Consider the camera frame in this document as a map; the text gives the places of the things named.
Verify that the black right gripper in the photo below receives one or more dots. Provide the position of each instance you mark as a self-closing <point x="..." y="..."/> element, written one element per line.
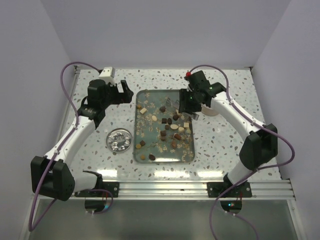
<point x="184" y="103"/>

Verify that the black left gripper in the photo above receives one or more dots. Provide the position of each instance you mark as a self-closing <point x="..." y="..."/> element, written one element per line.
<point x="124" y="97"/>

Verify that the metal serving tongs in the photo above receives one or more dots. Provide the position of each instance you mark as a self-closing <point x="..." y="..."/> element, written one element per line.
<point x="176" y="104"/>

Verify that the milk rectangular chocolate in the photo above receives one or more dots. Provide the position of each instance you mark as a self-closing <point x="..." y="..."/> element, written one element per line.
<point x="177" y="136"/>

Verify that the milk round chocolate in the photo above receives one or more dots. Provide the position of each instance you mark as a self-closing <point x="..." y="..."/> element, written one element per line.
<point x="173" y="144"/>

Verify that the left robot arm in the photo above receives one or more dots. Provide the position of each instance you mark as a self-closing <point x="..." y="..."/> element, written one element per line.
<point x="50" y="174"/>

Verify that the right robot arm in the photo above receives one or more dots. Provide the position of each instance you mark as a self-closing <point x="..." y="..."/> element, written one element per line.
<point x="260" y="143"/>

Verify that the white rectangular chocolate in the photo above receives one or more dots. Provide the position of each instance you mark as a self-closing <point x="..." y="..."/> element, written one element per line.
<point x="143" y="111"/>

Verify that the white oval chocolate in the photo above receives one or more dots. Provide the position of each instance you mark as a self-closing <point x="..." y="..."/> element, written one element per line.
<point x="174" y="126"/>

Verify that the dark cube chocolate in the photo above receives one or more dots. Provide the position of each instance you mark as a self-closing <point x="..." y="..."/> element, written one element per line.
<point x="163" y="133"/>

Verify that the dark ridged oval chocolate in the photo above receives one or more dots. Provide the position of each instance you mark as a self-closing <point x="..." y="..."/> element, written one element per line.
<point x="152" y="157"/>

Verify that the round tin container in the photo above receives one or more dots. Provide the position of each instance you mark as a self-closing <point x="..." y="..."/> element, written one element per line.
<point x="208" y="111"/>

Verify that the silver embossed tin lid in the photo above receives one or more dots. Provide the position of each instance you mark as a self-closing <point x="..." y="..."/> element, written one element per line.
<point x="119" y="140"/>

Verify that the floral blue serving tray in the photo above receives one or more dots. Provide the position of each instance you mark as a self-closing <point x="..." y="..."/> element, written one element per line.
<point x="145" y="129"/>

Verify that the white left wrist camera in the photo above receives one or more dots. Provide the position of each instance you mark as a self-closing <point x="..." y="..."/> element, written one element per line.
<point x="107" y="74"/>

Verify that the aluminium frame rail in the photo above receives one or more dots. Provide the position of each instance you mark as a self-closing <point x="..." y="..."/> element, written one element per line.
<point x="198" y="190"/>

